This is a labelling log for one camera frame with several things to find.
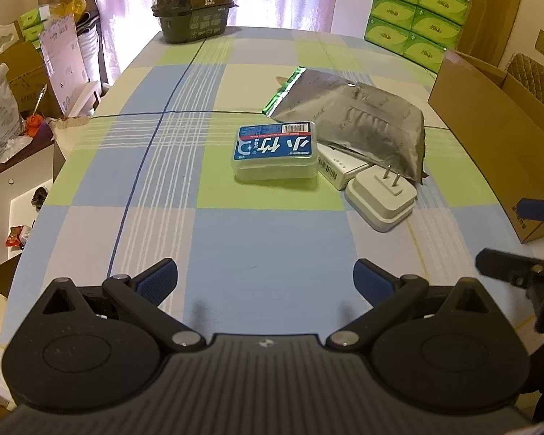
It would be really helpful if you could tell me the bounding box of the white power adapter plug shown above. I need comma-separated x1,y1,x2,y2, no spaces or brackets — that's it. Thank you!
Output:
345,165,417,233

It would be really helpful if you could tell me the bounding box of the small white medicine box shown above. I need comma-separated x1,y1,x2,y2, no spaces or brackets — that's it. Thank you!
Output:
317,144,371,191

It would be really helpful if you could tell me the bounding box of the silver foil pouch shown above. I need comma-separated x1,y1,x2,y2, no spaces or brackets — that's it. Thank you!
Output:
262,66,425,183

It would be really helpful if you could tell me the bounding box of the blue label clear plastic box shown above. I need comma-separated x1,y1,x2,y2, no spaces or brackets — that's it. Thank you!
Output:
232,121,318,183

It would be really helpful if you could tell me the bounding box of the brown cardboard box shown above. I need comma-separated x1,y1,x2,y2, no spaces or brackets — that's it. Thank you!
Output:
428,50,544,244
0,41,61,117

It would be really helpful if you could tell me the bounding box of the checkered blue green tablecloth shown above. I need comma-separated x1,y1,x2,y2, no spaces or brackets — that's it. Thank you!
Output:
0,25,541,400

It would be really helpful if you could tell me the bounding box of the quilted brown chair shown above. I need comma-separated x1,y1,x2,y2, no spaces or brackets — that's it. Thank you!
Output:
506,53,544,105

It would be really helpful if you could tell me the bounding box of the crinkled white plastic bag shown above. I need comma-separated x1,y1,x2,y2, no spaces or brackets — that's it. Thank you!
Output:
0,63,23,163

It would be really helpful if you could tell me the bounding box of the wooden door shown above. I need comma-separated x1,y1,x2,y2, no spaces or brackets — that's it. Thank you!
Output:
423,0,530,67

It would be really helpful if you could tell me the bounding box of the stack of green tissue boxes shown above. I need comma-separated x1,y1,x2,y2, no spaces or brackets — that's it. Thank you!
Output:
364,0,472,74

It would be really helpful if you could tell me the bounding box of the brown cardboard box left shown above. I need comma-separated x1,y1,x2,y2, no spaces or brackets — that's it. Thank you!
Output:
0,41,61,117

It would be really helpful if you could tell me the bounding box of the pink white cardboard box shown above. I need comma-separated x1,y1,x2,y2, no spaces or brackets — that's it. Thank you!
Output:
39,16,100,119

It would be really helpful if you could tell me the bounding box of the dark green instant noodle bowl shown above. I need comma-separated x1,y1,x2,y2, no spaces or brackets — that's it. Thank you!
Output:
152,0,236,44

